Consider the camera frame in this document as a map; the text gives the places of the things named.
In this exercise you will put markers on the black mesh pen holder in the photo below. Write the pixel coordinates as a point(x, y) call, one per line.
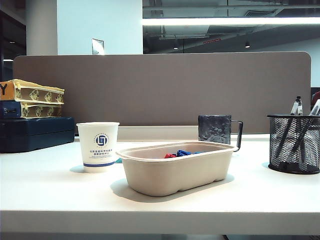
point(275, 150)

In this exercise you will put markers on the brown desk partition panel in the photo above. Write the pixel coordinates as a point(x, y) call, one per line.
point(162, 90)

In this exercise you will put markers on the red binder clip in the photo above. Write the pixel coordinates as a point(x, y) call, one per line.
point(170, 155)

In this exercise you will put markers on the dark textured mug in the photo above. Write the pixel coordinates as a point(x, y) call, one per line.
point(212, 130)

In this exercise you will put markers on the beige pulp food tray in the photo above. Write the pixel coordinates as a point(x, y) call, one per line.
point(175, 175)

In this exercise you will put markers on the small teal object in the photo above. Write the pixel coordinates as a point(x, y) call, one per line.
point(118, 160)

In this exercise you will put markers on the white printed paper cup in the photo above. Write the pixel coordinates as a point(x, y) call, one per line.
point(98, 150)

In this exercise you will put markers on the red ceiling sign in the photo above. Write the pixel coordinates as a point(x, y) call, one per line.
point(212, 41)

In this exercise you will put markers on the white ceiling light strip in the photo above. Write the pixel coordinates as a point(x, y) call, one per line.
point(225, 21)

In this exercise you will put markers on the blue-ended patterned box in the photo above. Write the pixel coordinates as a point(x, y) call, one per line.
point(37, 111)

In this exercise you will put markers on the dark blue case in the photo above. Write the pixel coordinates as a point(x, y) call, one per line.
point(37, 135)

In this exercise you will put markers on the orange-ended patterned box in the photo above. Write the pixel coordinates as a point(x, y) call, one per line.
point(37, 93)

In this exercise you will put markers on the ceiling air vent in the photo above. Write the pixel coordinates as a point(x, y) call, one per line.
point(257, 13)

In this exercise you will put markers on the pens in holder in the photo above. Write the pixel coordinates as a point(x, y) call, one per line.
point(315, 108)

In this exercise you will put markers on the red office chair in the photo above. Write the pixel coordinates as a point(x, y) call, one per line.
point(317, 96)

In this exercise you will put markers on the small wall sign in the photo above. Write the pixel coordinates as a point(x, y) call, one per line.
point(97, 46)

